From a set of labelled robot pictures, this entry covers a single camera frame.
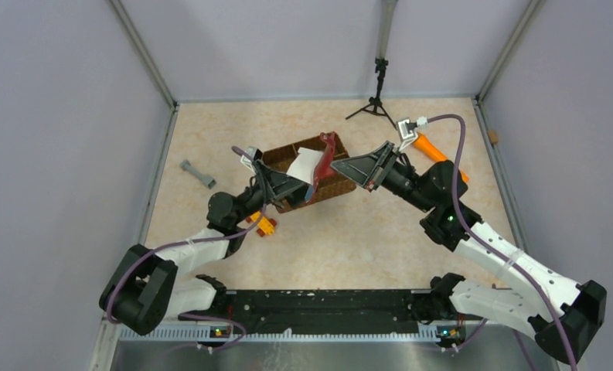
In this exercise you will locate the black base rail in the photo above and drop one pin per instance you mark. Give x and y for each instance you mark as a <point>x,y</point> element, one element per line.
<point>338,314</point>

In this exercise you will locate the red leather card holder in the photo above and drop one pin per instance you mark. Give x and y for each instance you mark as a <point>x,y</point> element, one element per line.
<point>323,169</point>

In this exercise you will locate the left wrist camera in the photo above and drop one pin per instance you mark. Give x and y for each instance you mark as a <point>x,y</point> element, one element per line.
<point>250,156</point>

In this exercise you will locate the black tripod stand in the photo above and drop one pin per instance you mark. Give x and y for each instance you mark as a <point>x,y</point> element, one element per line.
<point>375,104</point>

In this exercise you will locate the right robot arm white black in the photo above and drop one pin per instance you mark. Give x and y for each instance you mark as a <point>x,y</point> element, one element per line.
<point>560,314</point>

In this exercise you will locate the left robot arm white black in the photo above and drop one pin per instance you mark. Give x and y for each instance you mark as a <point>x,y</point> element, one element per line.
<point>145,287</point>

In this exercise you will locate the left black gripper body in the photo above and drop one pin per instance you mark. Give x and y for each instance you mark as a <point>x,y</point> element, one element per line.
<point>264,179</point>

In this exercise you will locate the white card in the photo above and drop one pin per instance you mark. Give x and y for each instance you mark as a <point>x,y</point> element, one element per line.
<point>303,167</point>

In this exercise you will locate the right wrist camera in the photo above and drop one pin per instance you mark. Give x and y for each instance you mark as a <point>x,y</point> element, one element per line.
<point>408,131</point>

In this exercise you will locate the orange toy car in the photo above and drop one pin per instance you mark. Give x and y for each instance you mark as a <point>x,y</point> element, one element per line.
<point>265,226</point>

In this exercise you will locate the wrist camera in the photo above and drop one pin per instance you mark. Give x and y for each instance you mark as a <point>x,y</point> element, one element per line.
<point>408,131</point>
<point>250,156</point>

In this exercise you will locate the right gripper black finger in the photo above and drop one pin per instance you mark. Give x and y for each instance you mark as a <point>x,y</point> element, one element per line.
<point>376,158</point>
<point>359,171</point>

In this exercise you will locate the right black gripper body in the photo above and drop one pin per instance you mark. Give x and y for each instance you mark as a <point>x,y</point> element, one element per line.
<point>382,167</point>

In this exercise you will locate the brown wicker divided basket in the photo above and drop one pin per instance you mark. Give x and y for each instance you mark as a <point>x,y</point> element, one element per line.
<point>280,158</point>

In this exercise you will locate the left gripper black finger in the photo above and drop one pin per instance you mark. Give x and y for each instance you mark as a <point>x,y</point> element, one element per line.
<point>297,197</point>
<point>279,181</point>

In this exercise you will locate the small brown wall block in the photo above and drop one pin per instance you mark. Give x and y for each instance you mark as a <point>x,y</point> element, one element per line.
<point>493,137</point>

